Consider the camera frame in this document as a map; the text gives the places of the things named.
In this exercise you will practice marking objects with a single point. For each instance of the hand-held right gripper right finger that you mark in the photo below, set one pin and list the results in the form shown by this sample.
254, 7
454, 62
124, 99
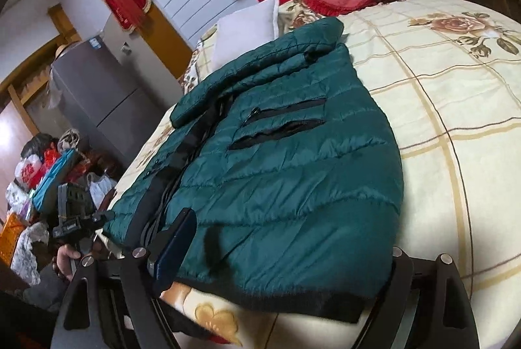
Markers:
401, 271

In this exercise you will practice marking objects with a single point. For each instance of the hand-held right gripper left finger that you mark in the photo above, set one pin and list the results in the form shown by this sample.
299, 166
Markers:
179, 251

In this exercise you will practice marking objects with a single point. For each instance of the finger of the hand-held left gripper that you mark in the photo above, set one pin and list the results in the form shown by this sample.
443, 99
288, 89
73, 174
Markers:
104, 218

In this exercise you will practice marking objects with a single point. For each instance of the green down jacket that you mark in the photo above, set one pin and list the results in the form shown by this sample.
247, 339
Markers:
285, 170

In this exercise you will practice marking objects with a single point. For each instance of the person's left forearm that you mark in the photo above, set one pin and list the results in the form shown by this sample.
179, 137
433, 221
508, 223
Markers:
44, 290

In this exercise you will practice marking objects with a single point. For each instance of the person's left hand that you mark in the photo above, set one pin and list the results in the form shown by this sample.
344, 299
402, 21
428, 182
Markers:
65, 261

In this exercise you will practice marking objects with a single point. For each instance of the teal box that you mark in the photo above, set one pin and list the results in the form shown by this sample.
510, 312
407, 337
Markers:
55, 178

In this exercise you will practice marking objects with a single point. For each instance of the white red-printed plastic bag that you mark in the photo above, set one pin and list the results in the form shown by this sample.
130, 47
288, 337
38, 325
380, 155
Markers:
28, 170

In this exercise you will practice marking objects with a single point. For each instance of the white lace cloth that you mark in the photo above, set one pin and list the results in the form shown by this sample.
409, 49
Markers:
28, 255

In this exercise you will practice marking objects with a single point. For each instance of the orange crate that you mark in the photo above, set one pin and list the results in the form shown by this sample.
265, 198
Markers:
12, 239

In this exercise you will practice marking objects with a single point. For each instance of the grey refrigerator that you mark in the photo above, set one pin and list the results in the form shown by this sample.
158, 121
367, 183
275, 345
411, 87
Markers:
106, 96

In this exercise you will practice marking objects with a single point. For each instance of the bed with floral checked sheet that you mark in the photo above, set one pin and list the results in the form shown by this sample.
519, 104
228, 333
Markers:
447, 129

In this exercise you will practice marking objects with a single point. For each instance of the white pillow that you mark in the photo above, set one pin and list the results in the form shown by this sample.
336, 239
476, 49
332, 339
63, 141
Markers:
244, 31

